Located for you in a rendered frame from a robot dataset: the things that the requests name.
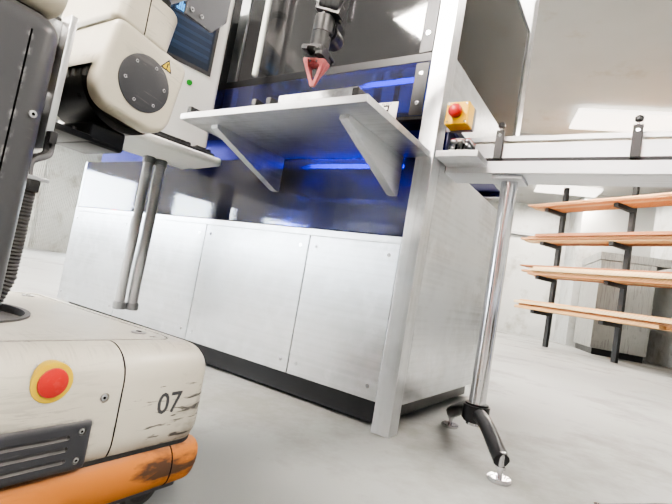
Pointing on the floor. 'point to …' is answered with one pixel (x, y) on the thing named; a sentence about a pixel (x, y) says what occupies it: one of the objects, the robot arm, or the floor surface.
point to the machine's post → (418, 222)
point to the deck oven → (588, 333)
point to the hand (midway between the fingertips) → (312, 83)
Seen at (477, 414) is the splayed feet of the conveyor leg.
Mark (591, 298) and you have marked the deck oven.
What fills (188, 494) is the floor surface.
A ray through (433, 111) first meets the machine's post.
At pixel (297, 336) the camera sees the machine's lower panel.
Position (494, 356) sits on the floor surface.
